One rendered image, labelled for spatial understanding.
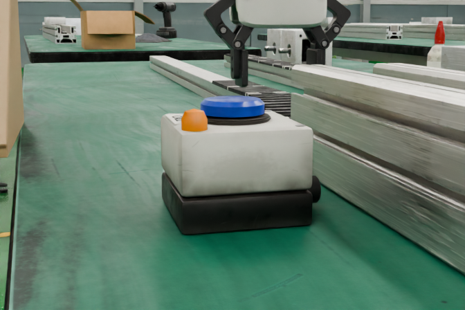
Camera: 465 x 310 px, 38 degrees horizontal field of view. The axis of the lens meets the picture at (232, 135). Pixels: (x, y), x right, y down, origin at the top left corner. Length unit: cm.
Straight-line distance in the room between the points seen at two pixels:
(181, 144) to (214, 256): 7
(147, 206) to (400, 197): 16
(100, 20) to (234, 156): 236
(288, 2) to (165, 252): 42
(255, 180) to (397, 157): 8
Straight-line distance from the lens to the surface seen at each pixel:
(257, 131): 39
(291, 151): 39
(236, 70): 73
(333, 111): 47
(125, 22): 273
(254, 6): 72
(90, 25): 271
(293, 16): 74
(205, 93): 104
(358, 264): 35
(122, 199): 47
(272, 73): 136
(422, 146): 37
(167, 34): 411
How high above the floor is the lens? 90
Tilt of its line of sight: 10 degrees down
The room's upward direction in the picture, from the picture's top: straight up
